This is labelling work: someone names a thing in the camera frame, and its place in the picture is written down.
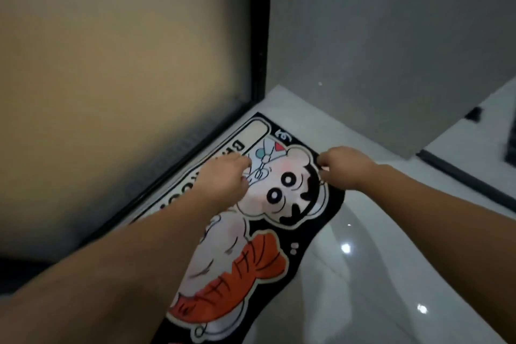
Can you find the person's left hand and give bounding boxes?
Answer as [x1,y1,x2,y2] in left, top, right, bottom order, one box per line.
[196,153,253,211]

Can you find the person's right hand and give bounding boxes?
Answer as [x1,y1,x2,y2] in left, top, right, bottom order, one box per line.
[316,146,380,192]

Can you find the black cartoon floor mat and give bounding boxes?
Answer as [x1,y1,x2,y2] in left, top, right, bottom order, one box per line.
[130,112,346,344]

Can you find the person's left forearm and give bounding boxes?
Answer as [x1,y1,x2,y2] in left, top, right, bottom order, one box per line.
[0,190,215,344]

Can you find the person's right forearm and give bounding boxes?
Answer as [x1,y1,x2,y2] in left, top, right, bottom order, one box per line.
[365,164,516,344]

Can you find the black floor door track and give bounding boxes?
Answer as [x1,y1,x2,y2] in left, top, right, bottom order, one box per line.
[417,149,516,213]

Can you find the frosted glass sliding door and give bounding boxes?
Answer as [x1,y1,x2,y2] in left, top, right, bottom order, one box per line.
[0,0,274,296]

